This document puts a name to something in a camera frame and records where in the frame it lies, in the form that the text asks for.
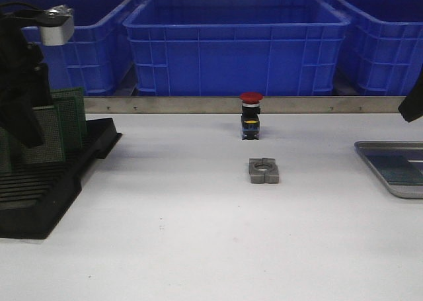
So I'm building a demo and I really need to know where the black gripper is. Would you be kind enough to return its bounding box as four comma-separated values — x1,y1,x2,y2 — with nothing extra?
1,11,52,148

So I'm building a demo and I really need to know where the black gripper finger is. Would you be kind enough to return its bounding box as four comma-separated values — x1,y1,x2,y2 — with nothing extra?
398,83,422,122

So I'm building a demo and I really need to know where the green perforated circuit board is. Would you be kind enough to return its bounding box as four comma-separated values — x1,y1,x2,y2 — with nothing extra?
367,155,422,185

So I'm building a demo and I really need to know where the green circuit board left edge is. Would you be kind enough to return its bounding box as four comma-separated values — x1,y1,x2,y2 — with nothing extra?
0,129,12,173

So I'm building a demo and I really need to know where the black slotted board rack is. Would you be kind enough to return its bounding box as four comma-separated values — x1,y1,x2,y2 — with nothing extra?
1,118,122,239

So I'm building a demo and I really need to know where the silver metal tray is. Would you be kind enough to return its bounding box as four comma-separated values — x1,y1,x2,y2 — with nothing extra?
354,141,422,200

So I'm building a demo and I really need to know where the blue plastic bin right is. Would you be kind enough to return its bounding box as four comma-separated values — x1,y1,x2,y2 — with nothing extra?
332,0,422,96

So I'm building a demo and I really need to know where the blue plastic bin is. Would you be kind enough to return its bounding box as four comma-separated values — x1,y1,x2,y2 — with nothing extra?
332,0,422,96
19,0,137,98
124,0,349,97

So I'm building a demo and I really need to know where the blue plastic bin left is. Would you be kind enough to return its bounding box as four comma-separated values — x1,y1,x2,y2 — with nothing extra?
19,0,137,98

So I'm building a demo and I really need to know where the red emergency stop button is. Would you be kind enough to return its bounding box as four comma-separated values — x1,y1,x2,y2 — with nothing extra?
239,92,263,140

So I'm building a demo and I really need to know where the grey square block with hole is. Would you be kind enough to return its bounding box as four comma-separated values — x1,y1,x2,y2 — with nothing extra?
249,158,280,184

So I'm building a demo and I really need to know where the blue plastic bin centre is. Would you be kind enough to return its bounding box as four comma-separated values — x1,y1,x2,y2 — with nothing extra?
124,0,349,97

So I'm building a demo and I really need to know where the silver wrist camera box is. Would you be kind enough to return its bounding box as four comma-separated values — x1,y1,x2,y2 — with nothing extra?
36,5,74,46

